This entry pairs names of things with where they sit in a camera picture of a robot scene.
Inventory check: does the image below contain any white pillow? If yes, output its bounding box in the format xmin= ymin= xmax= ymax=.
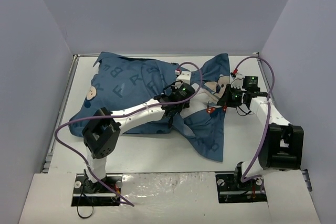
xmin=180 ymin=89 xmax=219 ymax=118

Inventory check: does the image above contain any blue letter print pillowcase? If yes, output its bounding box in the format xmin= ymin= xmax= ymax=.
xmin=71 ymin=52 xmax=230 ymax=162

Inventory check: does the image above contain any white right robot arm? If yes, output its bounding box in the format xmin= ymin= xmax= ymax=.
xmin=217 ymin=74 xmax=304 ymax=189

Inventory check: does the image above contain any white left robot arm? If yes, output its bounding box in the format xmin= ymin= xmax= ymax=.
xmin=82 ymin=81 xmax=195 ymax=191

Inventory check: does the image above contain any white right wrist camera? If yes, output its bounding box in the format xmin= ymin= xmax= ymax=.
xmin=230 ymin=70 xmax=245 ymax=89

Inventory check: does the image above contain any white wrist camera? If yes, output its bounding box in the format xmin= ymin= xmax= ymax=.
xmin=230 ymin=70 xmax=245 ymax=89
xmin=175 ymin=69 xmax=191 ymax=84

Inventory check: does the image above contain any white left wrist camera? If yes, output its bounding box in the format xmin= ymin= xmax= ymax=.
xmin=175 ymin=69 xmax=191 ymax=84

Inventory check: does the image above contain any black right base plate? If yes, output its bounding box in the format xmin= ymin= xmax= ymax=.
xmin=215 ymin=172 xmax=267 ymax=204

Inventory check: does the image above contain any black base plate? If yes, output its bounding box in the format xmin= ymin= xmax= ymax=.
xmin=71 ymin=174 xmax=121 ymax=207
xmin=215 ymin=172 xmax=267 ymax=204

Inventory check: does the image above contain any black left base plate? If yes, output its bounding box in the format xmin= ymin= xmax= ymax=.
xmin=71 ymin=174 xmax=121 ymax=207

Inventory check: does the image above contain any black thin wire loop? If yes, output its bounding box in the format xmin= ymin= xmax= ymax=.
xmin=76 ymin=192 xmax=96 ymax=219

